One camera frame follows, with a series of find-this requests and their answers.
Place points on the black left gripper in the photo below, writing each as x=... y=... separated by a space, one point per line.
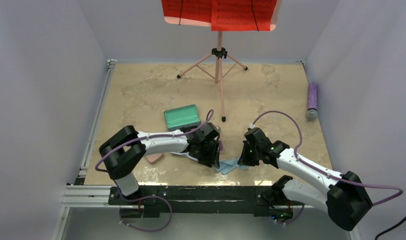
x=213 y=158

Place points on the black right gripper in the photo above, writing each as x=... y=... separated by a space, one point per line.
x=244 y=160

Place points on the blue cloth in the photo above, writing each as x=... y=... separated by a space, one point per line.
x=227 y=166

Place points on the grey glasses case green lining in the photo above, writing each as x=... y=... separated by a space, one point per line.
x=182 y=117

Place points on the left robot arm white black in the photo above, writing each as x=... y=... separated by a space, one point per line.
x=123 y=151

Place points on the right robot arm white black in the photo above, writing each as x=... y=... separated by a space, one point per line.
x=340 y=195

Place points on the pink purple sunglasses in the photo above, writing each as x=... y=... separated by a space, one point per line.
x=221 y=147

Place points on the pink glasses case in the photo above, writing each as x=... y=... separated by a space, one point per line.
x=154 y=158

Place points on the purple microphone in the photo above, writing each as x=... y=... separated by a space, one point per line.
x=312 y=102

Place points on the pink music stand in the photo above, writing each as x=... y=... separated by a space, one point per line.
x=220 y=53

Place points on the white frame sunglasses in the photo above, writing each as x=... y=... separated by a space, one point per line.
x=185 y=154

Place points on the black base frame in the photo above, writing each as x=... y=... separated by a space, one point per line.
x=150 y=201

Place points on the aluminium rail left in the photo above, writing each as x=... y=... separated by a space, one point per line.
x=77 y=194

